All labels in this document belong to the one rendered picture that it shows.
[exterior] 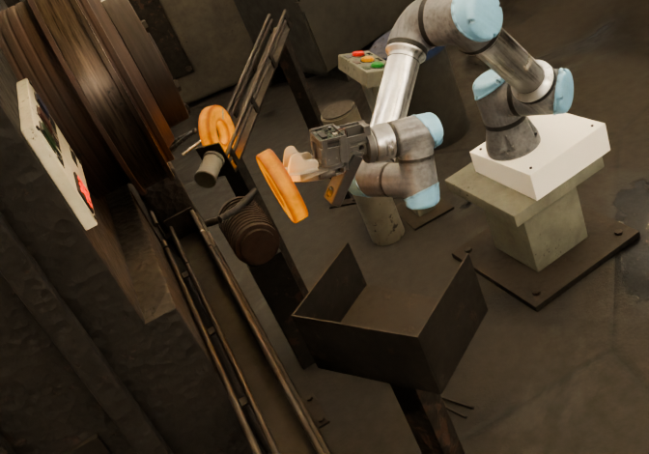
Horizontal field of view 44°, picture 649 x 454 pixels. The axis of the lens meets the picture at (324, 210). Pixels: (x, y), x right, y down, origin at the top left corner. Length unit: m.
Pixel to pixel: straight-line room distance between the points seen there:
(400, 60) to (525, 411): 0.91
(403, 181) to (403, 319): 0.32
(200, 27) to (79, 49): 2.96
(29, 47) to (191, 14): 2.91
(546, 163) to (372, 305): 0.81
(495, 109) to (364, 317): 0.86
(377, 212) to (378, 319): 1.17
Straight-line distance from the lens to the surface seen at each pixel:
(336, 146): 1.56
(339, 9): 3.92
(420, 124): 1.64
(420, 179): 1.65
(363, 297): 1.57
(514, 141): 2.23
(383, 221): 2.68
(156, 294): 1.38
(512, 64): 1.96
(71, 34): 1.46
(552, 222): 2.36
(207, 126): 2.18
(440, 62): 3.04
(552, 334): 2.24
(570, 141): 2.25
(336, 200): 1.62
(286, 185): 1.51
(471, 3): 1.78
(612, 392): 2.08
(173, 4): 4.35
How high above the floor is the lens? 1.57
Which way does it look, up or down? 31 degrees down
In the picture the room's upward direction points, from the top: 24 degrees counter-clockwise
